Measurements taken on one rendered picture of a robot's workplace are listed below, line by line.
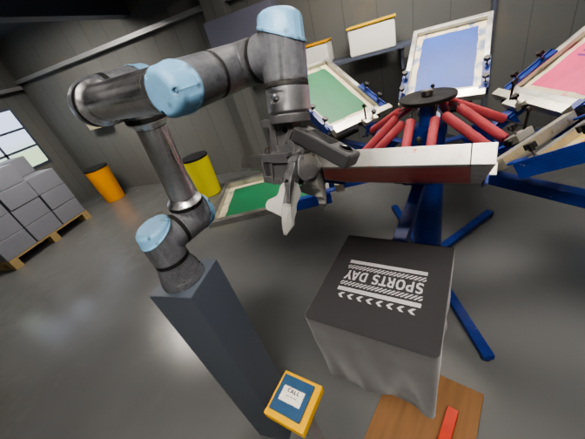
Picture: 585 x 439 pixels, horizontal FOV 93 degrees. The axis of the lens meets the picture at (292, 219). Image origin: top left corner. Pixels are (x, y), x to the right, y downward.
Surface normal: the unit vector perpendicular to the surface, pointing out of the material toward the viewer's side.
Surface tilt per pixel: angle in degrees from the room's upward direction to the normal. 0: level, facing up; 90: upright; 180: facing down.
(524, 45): 90
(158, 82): 90
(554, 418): 0
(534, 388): 0
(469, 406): 0
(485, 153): 58
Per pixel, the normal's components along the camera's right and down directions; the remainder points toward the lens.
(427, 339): -0.25, -0.81
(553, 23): -0.25, 0.58
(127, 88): -0.56, 0.18
